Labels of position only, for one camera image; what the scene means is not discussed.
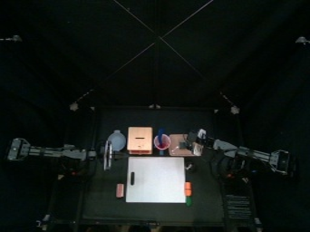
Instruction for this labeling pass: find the black sheet with white text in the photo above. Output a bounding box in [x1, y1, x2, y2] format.
[223, 193, 253, 222]

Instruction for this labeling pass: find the orange toy piece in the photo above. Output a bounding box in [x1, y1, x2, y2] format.
[184, 181, 193, 198]

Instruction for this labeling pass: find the white cutting board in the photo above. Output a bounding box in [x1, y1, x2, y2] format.
[124, 156, 186, 204]

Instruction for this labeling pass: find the blue toy knife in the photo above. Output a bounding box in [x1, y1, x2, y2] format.
[157, 128, 166, 157]

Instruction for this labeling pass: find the pale blue plate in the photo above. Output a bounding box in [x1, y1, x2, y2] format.
[106, 130, 128, 152]

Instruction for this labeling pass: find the red and white sushi piece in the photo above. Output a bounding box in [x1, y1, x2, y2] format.
[114, 183, 125, 198]

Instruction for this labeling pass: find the brown wooden board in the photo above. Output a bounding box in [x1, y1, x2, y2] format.
[168, 133, 203, 157]

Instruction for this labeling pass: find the translucent red cup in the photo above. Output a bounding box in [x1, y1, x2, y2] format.
[152, 134, 172, 151]

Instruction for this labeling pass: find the wooden block with slot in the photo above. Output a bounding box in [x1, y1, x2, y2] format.
[125, 126, 153, 152]

